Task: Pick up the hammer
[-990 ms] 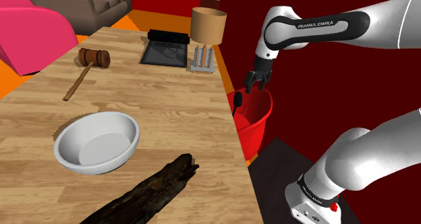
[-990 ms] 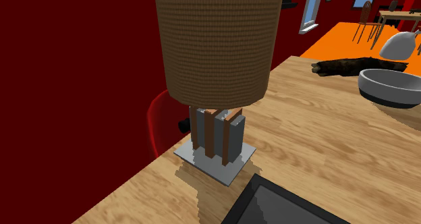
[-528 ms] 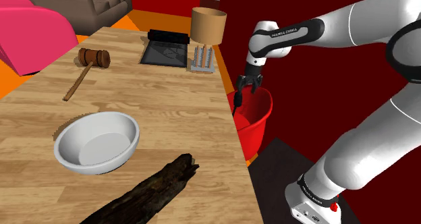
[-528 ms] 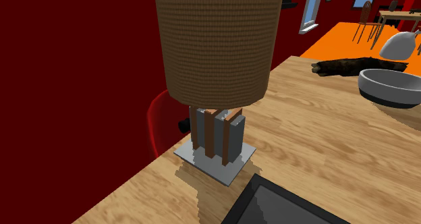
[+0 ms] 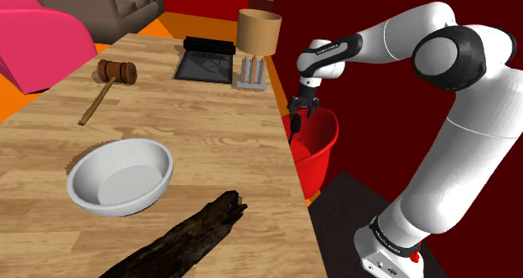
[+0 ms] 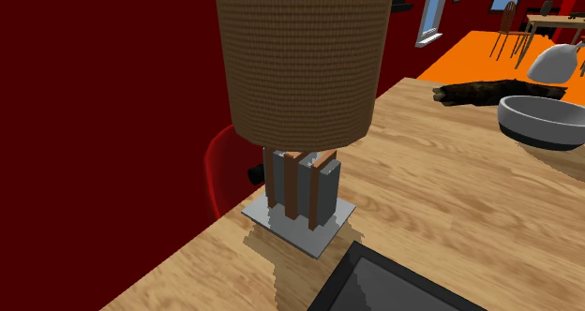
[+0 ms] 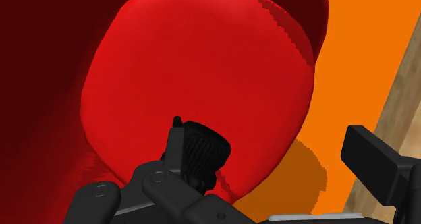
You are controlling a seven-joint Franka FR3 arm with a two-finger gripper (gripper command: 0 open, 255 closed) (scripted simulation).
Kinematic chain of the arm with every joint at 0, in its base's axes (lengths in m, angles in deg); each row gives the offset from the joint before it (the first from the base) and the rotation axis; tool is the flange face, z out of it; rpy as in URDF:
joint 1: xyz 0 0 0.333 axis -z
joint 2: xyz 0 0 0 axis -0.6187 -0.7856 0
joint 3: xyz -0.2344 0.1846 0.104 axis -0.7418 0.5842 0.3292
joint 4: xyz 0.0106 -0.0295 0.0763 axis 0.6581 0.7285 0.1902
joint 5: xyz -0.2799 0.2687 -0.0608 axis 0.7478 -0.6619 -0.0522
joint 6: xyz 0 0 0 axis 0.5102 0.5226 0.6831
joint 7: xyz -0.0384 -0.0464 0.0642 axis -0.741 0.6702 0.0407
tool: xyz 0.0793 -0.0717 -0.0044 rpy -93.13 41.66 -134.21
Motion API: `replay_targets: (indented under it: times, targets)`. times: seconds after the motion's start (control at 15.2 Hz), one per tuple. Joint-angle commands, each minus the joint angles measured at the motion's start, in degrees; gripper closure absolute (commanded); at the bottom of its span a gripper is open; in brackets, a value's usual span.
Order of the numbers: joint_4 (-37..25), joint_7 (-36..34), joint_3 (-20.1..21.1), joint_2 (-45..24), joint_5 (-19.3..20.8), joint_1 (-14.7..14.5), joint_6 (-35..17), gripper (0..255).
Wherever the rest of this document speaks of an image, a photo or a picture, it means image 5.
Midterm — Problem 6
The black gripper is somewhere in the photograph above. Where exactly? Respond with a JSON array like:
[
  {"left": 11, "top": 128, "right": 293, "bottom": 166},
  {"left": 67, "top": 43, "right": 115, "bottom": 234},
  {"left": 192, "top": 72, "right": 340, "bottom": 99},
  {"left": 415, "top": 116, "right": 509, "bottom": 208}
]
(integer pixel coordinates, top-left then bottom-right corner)
[{"left": 287, "top": 85, "right": 321, "bottom": 120}]

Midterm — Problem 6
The red bucket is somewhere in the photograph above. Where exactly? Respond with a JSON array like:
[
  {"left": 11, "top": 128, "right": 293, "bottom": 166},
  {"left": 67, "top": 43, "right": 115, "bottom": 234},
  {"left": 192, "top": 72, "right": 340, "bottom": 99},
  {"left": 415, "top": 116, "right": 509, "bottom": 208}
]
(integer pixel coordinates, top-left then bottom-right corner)
[{"left": 281, "top": 106, "right": 340, "bottom": 201}]

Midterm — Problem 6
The tan shade table lamp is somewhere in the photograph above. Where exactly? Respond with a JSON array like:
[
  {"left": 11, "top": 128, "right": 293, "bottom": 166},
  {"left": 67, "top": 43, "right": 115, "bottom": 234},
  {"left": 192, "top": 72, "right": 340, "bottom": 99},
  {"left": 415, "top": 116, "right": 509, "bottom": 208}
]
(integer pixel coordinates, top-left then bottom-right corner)
[{"left": 236, "top": 8, "right": 283, "bottom": 91}]

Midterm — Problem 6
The black tray with roller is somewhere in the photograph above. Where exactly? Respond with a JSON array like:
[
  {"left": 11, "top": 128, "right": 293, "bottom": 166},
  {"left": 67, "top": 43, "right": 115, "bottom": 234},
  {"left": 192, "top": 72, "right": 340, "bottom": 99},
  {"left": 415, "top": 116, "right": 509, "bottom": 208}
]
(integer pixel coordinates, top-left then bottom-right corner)
[{"left": 173, "top": 35, "right": 237, "bottom": 85}]

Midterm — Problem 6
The dark robot stand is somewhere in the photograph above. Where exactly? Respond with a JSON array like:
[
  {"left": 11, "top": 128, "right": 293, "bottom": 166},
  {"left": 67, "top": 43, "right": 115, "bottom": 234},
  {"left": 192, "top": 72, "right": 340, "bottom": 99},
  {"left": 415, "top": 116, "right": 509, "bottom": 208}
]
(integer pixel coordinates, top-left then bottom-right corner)
[{"left": 307, "top": 170, "right": 450, "bottom": 278}]

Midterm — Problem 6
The dark brown bark log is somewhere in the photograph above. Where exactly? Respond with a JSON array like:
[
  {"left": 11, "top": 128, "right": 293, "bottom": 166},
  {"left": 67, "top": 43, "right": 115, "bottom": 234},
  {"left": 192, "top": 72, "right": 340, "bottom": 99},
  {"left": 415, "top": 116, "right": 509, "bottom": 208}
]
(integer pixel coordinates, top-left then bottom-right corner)
[{"left": 97, "top": 189, "right": 249, "bottom": 278}]

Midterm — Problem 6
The brown wooden mallet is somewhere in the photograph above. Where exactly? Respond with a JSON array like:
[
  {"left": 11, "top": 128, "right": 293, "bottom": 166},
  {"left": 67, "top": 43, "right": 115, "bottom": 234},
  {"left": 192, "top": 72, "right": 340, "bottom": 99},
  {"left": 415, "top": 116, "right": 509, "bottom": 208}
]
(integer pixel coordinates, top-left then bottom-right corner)
[{"left": 77, "top": 59, "right": 138, "bottom": 126}]

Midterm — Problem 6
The white bowl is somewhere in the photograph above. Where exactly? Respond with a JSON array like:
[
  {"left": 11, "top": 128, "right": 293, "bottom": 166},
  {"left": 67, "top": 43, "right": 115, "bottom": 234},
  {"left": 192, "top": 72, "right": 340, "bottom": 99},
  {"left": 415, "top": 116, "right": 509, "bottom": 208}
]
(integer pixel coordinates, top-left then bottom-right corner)
[{"left": 66, "top": 137, "right": 175, "bottom": 219}]

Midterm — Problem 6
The brown sofa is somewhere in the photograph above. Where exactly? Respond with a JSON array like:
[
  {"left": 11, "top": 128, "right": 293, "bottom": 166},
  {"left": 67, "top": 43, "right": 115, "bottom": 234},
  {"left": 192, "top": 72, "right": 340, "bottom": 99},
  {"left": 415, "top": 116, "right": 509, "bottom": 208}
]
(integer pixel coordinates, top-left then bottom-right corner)
[{"left": 18, "top": 0, "right": 166, "bottom": 45}]

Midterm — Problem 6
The pink armchair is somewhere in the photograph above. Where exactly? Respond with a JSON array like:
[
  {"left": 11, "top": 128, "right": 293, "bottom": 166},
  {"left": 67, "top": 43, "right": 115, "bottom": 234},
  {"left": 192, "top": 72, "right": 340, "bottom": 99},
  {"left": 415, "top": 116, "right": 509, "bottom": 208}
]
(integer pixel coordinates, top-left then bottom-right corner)
[{"left": 0, "top": 0, "right": 99, "bottom": 95}]

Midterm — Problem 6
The black handled tool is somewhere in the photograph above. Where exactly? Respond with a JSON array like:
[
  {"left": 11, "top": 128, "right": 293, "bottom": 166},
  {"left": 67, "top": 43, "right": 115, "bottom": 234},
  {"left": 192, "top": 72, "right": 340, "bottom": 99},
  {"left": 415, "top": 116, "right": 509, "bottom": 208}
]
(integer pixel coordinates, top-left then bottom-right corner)
[{"left": 287, "top": 115, "right": 303, "bottom": 147}]

